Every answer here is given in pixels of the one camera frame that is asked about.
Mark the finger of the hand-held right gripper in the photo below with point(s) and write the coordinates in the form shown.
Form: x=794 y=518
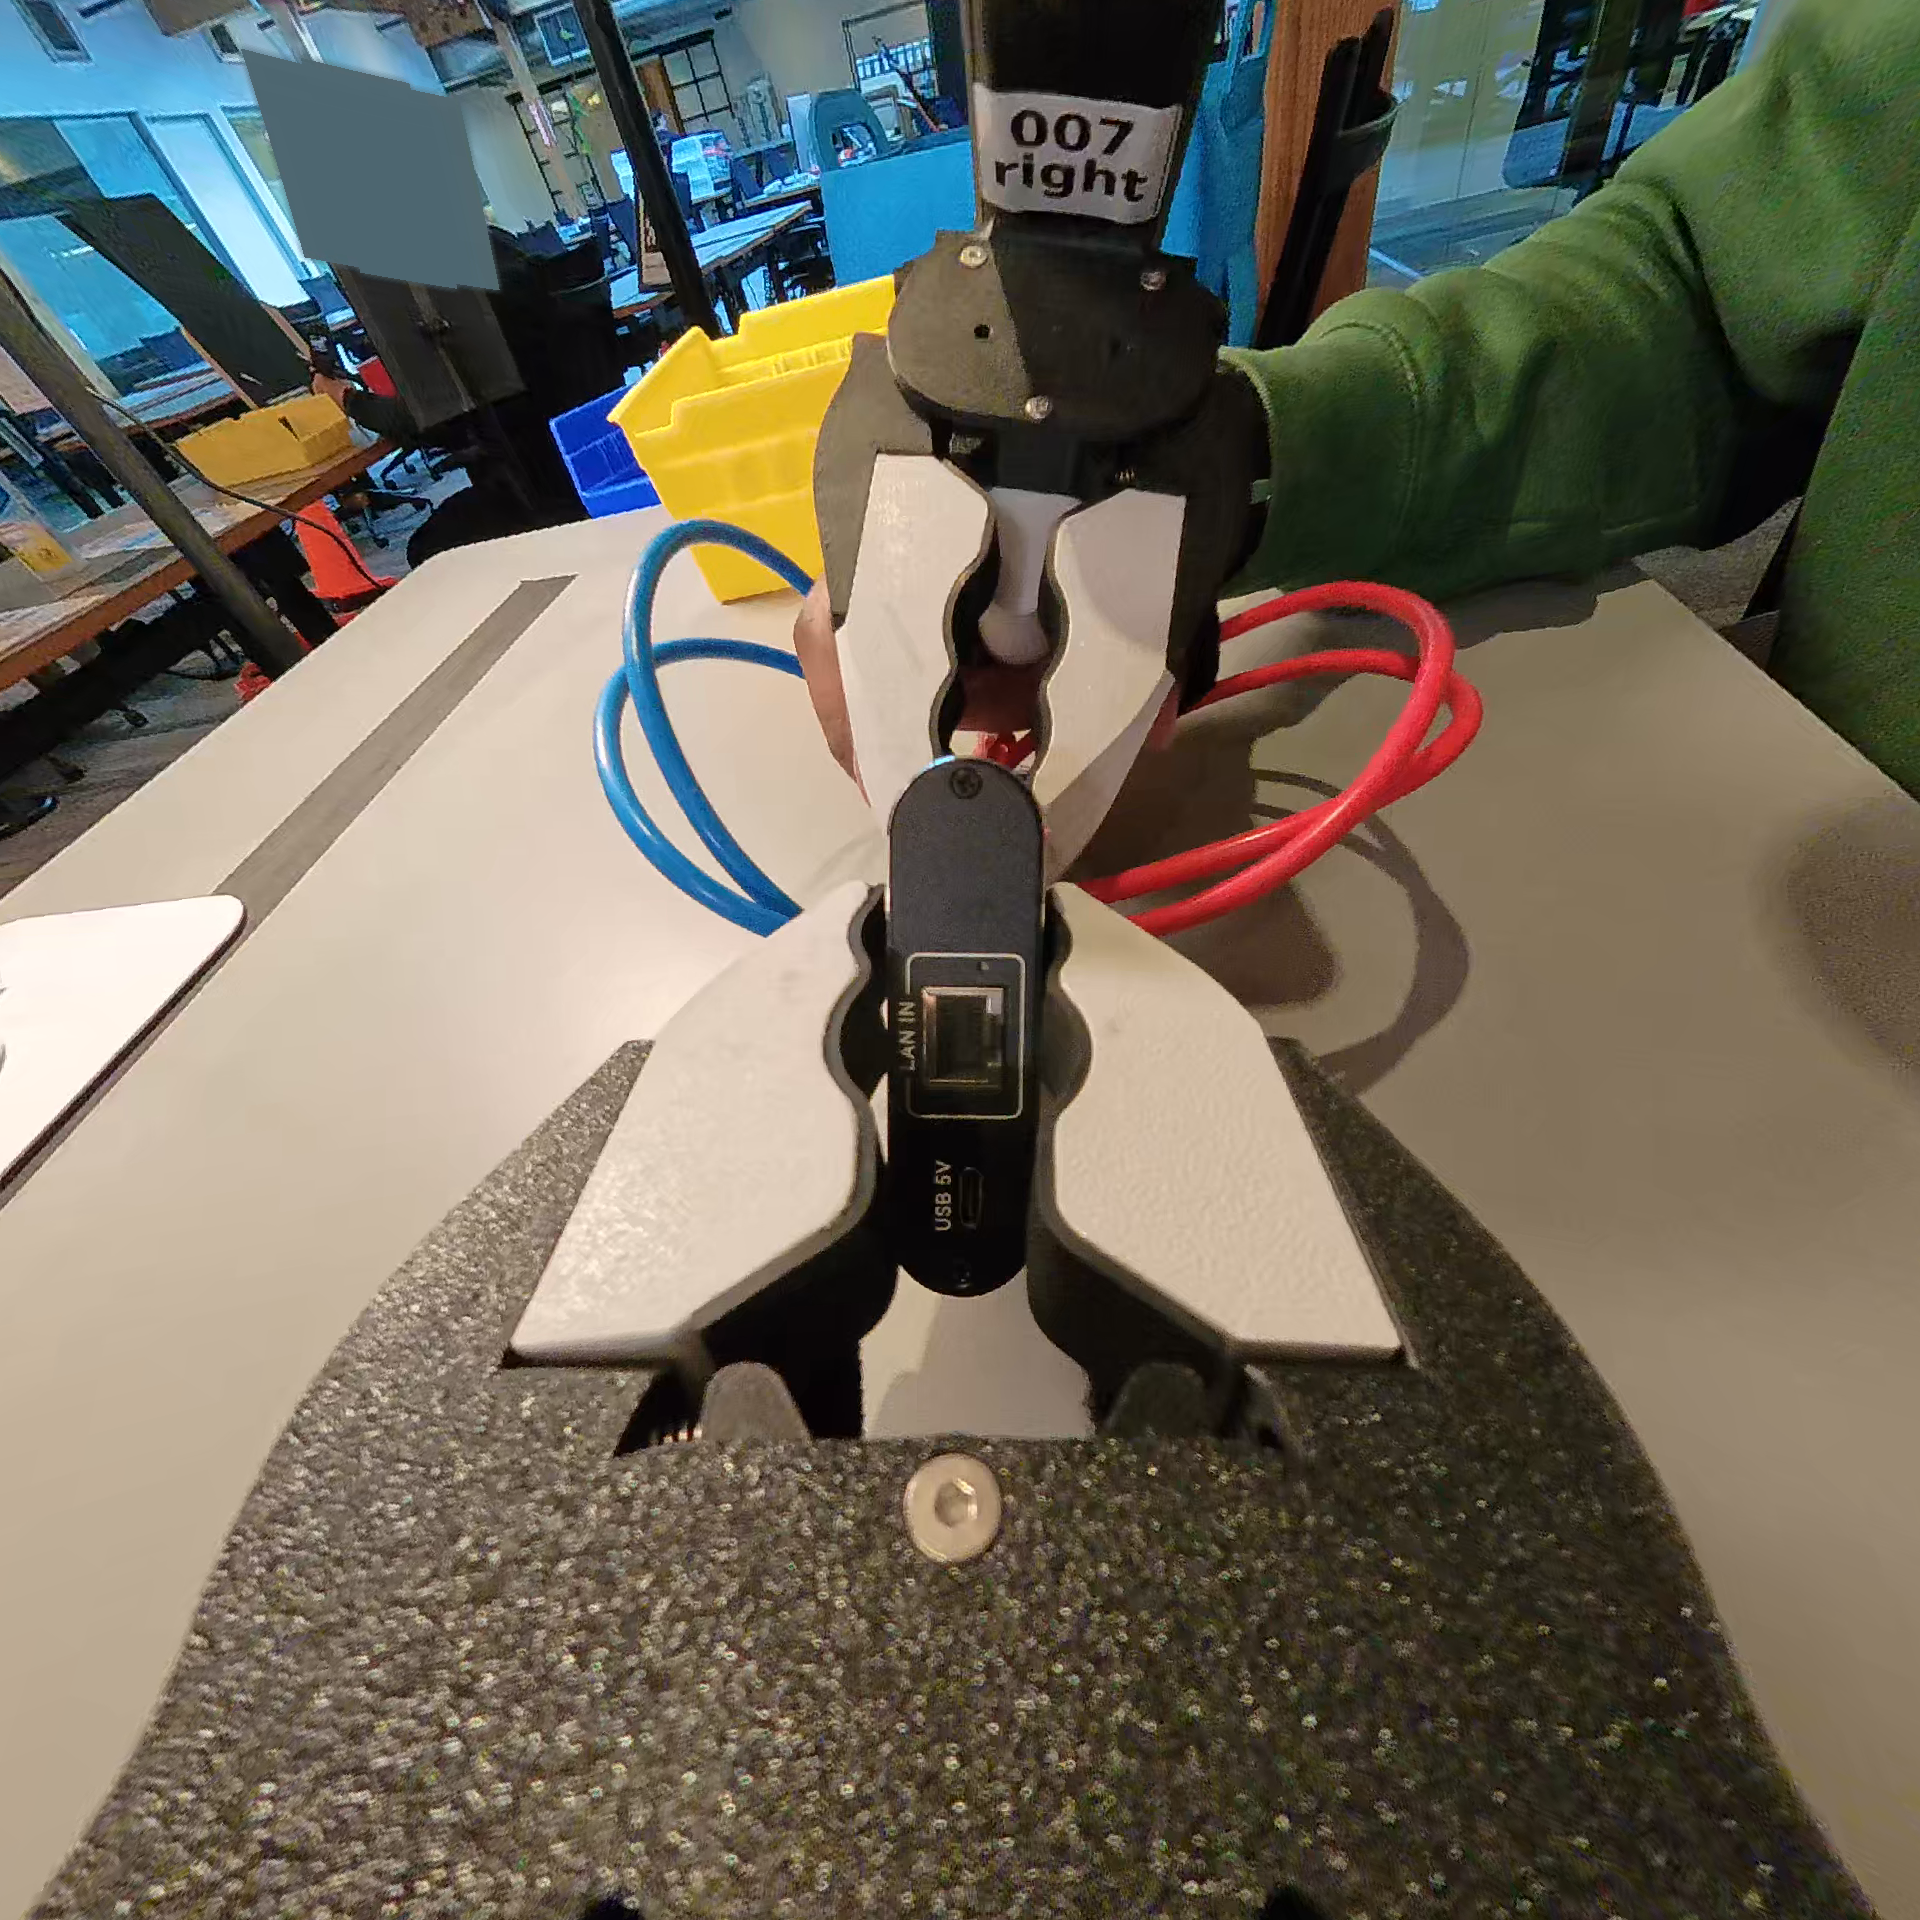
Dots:
x=1126 y=630
x=902 y=600

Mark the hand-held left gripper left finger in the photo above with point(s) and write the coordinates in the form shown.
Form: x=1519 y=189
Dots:
x=704 y=1184

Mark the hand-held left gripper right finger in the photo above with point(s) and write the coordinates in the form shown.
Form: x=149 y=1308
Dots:
x=1215 y=1184

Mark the yellow plastic bin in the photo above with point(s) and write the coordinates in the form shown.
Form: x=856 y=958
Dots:
x=720 y=436

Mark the black ethernet switch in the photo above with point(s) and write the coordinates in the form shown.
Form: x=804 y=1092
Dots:
x=961 y=870

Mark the person's right hand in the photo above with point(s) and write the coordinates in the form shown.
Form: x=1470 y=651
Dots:
x=825 y=661

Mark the blue plastic bin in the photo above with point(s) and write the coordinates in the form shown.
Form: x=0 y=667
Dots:
x=592 y=451

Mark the black pole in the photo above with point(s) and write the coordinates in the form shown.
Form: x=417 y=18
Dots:
x=149 y=474
x=646 y=165

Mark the computer monitor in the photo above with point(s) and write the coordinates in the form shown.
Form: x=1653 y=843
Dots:
x=434 y=359

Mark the orange traffic cone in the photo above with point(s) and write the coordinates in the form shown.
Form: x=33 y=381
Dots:
x=338 y=564

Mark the instruction board on white stand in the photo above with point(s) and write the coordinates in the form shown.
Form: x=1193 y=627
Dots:
x=90 y=1004

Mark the small yellow bin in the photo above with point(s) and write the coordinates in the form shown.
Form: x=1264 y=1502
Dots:
x=270 y=442

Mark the green hoodie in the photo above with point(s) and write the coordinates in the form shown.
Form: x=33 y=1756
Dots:
x=1861 y=600

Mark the wooden post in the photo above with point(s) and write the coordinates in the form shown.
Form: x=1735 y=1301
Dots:
x=1289 y=149

